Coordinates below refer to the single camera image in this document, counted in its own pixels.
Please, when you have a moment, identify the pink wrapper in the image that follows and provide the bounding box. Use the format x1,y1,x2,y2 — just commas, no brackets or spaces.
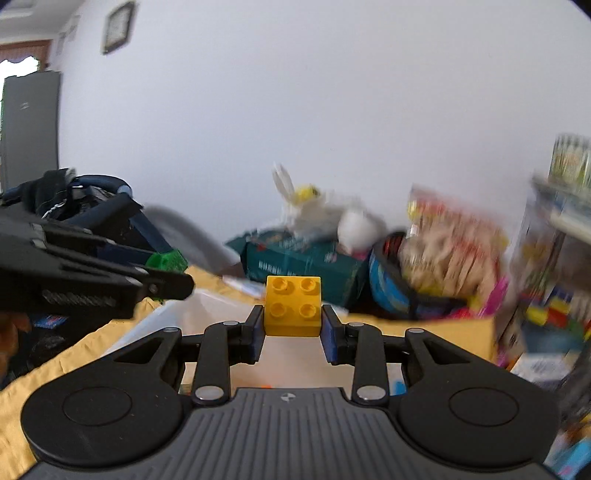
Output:
466,277,509,319

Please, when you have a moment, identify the white plastic bag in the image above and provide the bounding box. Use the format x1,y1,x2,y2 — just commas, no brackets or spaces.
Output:
271,161,365,243

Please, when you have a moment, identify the dark grey cabinet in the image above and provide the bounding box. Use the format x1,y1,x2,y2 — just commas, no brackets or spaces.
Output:
0,70,62,195

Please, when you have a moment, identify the green tissue pack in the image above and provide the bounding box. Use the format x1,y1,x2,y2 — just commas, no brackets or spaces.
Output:
225,229,370,308

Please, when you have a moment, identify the clear toy container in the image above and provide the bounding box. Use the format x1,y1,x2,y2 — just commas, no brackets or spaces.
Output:
508,185,591,365

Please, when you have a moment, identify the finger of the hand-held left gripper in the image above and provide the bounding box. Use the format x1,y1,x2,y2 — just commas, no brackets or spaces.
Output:
60,191,160,269
44,264,195,320

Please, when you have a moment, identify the white plastic storage bin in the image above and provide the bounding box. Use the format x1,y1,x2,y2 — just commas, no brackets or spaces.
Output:
99,288,407,398

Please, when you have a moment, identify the blue helmet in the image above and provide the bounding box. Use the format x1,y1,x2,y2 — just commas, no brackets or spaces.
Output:
368,232,472,321

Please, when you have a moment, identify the framed wall picture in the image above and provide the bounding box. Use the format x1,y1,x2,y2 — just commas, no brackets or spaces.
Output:
102,1,137,55

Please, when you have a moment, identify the green toy block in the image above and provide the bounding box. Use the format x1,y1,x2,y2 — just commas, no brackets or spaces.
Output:
144,249,189,278

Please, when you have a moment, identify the yellow cloth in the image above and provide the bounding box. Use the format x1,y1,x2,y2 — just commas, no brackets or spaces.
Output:
0,265,499,480

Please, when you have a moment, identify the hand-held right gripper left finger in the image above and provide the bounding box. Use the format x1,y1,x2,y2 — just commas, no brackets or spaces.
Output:
104,305,266,407

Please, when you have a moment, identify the yellow square toy block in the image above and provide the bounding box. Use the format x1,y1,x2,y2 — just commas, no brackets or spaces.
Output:
264,275,323,337

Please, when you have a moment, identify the brown wooden window frame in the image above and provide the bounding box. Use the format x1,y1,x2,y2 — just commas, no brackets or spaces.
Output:
0,39,51,77

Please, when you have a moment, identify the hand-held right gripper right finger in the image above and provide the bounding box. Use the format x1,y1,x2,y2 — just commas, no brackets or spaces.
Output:
321,305,497,407

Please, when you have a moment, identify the round printed tin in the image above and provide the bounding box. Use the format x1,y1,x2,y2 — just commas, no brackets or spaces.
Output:
549,134,591,190

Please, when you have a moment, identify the colourful printed box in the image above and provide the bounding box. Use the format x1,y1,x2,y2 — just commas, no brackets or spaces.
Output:
32,313,70,329

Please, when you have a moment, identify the clear snack bag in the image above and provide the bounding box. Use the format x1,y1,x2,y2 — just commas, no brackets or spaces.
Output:
397,185,509,296

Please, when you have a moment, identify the black bag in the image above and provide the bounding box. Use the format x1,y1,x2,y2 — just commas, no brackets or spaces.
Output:
0,168,134,222

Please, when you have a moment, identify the white printed card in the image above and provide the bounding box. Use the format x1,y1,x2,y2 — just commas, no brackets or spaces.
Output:
510,353,578,384

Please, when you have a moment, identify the blue padded bar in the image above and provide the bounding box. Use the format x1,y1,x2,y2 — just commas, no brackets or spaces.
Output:
76,174,174,259

